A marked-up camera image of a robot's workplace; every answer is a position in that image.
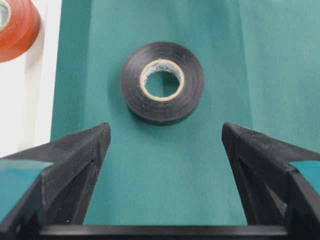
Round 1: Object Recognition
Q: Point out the red tape roll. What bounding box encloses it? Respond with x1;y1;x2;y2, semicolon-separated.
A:
0;0;41;63

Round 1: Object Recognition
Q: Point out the green table cloth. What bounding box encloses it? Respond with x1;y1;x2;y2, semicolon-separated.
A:
51;0;320;225

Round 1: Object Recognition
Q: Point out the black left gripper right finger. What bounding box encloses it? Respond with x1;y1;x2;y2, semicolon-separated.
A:
221;122;320;240

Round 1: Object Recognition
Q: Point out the white plastic tray case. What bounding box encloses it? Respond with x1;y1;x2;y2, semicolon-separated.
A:
0;0;62;157

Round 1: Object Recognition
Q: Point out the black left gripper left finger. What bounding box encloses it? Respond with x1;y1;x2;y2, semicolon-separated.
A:
0;122;111;240

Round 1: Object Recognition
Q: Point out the black tape roll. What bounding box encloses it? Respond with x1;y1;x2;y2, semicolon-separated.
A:
120;41;205;125

